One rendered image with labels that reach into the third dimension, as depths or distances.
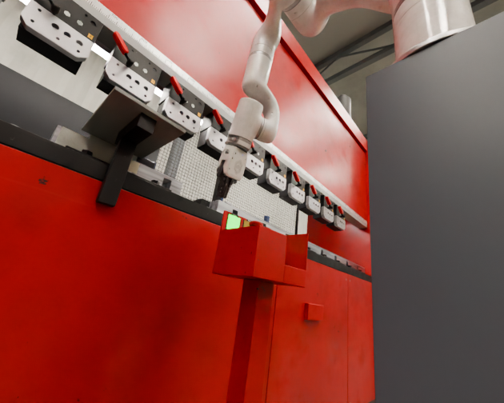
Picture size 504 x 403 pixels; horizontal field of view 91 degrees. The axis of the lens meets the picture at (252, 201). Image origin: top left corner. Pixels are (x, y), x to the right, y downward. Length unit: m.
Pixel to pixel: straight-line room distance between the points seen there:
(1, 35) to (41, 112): 4.57
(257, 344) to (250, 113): 0.65
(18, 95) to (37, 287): 0.96
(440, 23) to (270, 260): 0.54
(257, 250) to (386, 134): 0.35
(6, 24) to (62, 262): 5.60
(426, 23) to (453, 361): 0.50
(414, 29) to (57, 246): 0.81
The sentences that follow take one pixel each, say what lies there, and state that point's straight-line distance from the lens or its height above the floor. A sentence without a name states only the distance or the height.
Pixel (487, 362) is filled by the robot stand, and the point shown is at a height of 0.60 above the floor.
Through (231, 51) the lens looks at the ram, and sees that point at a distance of 1.41.
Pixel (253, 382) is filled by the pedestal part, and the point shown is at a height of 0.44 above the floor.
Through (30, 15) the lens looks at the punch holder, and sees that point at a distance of 0.97.
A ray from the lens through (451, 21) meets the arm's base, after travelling 0.58.
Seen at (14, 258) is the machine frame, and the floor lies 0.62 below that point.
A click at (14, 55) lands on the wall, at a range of 5.83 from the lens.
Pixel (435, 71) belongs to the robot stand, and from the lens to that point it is 0.47.
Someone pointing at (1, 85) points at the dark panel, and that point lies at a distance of 1.46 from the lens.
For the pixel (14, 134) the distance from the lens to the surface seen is 0.70.
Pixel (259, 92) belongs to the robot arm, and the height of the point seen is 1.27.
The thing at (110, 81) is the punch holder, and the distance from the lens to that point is 0.96.
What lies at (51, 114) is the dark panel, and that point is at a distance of 1.45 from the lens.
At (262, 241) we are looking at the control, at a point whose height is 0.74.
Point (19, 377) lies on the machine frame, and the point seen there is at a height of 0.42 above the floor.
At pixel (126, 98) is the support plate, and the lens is 0.66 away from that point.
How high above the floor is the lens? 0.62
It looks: 20 degrees up
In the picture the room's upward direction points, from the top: 9 degrees clockwise
